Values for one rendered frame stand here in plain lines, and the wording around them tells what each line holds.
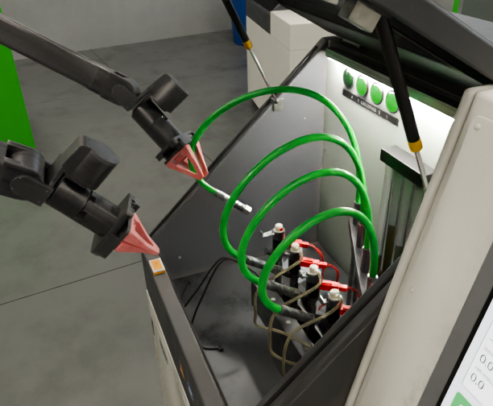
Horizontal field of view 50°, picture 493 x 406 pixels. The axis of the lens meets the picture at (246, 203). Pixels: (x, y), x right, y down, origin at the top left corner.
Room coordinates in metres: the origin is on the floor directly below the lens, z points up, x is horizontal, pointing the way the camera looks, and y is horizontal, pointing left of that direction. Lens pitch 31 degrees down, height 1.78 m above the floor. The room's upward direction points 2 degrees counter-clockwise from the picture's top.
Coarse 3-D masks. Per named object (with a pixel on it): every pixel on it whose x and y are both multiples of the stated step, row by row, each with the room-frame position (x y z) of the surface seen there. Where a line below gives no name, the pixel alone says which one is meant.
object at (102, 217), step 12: (96, 204) 0.72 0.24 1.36; (108, 204) 0.74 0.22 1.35; (120, 204) 0.77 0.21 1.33; (84, 216) 0.71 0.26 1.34; (96, 216) 0.71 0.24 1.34; (108, 216) 0.72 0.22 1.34; (120, 216) 0.72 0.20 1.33; (132, 216) 0.71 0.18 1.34; (96, 228) 0.71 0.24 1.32; (108, 228) 0.71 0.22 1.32; (120, 228) 0.71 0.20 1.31; (96, 240) 0.73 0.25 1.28
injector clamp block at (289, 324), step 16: (256, 288) 0.96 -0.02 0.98; (288, 304) 0.94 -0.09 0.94; (304, 304) 0.89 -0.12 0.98; (288, 320) 0.85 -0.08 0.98; (272, 336) 0.87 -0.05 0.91; (304, 336) 0.80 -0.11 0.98; (320, 336) 0.80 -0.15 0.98; (288, 352) 0.79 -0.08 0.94; (304, 352) 0.75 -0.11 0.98; (288, 368) 0.79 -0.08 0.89
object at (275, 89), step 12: (240, 96) 1.04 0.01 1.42; (252, 96) 1.03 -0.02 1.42; (312, 96) 1.03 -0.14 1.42; (228, 108) 1.03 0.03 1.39; (336, 108) 1.03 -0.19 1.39; (348, 132) 1.03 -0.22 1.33; (192, 144) 1.03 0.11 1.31; (360, 156) 1.03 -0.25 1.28; (192, 168) 1.03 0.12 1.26; (204, 180) 1.04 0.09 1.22
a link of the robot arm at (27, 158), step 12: (0, 144) 0.72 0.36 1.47; (12, 144) 0.73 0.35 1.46; (0, 156) 0.68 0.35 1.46; (12, 156) 0.72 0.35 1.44; (24, 156) 0.71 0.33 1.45; (36, 156) 0.73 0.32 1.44; (0, 168) 0.67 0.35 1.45; (12, 168) 0.68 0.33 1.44; (24, 168) 0.68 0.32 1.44; (36, 168) 0.70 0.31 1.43; (0, 180) 0.67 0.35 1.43; (0, 192) 0.68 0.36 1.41
